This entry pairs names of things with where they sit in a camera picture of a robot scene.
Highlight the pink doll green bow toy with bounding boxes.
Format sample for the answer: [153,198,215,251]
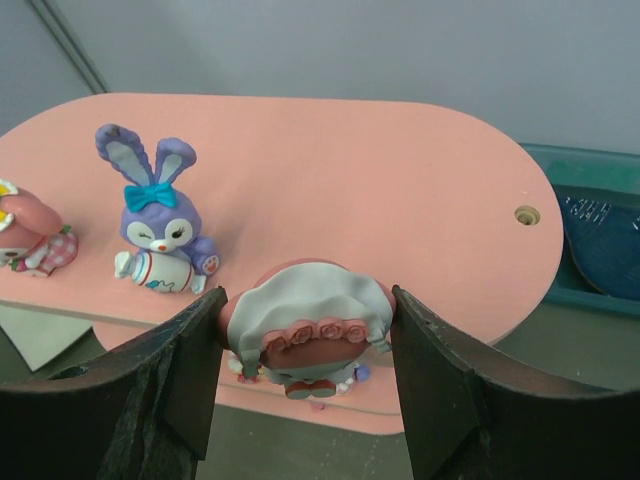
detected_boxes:
[1,180,79,277]

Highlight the pink bonnet melody toy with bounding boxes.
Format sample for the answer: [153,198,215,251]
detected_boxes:
[217,259,396,400]

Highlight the pink three-tier toy shelf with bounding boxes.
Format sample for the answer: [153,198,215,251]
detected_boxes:
[0,92,565,437]

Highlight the purple long-ear bunny toy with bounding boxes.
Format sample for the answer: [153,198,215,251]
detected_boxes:
[336,362,371,396]

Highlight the purple bunny striped shirt toy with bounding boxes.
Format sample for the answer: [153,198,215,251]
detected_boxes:
[95,124,220,294]

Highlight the teal plastic bin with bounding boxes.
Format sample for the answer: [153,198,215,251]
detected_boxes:
[522,143,639,319]

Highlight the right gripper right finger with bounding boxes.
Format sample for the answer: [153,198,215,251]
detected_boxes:
[391,287,639,479]

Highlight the white square plate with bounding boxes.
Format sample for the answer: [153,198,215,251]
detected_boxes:
[1,306,92,372]

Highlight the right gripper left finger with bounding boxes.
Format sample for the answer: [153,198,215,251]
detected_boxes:
[1,288,227,479]

